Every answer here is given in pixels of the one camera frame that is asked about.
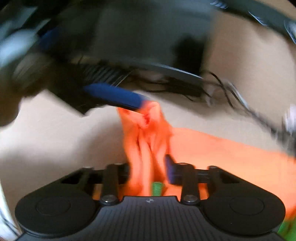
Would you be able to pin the orange pumpkin costume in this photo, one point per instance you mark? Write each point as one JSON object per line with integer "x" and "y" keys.
{"x": 146, "y": 137}

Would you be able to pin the black wall cable tray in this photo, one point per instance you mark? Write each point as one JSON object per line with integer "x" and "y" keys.
{"x": 261, "y": 13}

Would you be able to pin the black computer monitor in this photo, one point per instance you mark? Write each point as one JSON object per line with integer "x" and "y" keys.
{"x": 166, "y": 37}

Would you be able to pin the person's left hand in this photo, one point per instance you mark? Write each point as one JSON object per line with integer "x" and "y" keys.
{"x": 17, "y": 86}

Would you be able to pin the black keyboard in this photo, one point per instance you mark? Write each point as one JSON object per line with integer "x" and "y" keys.
{"x": 103, "y": 73}

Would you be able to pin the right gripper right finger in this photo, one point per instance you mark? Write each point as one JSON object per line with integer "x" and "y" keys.
{"x": 184, "y": 175}

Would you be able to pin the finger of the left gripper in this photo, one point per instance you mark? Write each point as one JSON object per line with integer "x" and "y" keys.
{"x": 116, "y": 96}

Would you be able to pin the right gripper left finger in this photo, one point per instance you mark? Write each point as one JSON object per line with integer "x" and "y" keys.
{"x": 113, "y": 176}

